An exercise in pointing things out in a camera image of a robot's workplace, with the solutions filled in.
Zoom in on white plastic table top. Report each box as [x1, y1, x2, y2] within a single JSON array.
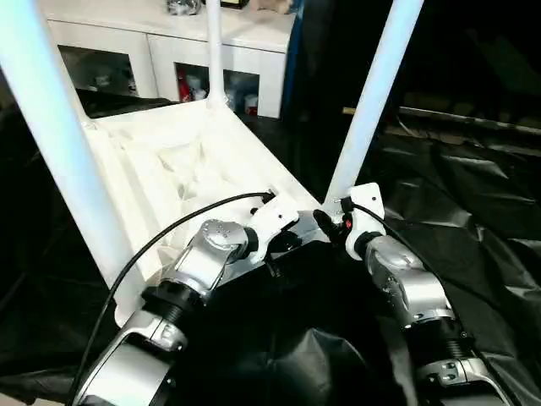
[[85, 97, 339, 305]]

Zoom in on black plastic mat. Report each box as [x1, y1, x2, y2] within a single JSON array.
[[0, 85, 541, 406]]

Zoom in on black low bench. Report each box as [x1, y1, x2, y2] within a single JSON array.
[[397, 106, 541, 136]]

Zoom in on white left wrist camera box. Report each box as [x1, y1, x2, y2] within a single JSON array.
[[249, 196, 301, 255]]

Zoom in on white plastic table leg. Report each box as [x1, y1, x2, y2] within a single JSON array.
[[324, 0, 425, 208], [0, 0, 145, 293], [205, 0, 227, 107]]

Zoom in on white glass-door cabinet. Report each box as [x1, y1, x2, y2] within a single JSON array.
[[42, 0, 297, 119]]

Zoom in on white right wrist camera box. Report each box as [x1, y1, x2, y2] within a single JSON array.
[[338, 184, 385, 259]]

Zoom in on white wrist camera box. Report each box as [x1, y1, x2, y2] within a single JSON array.
[[249, 196, 301, 255], [338, 184, 385, 259]]

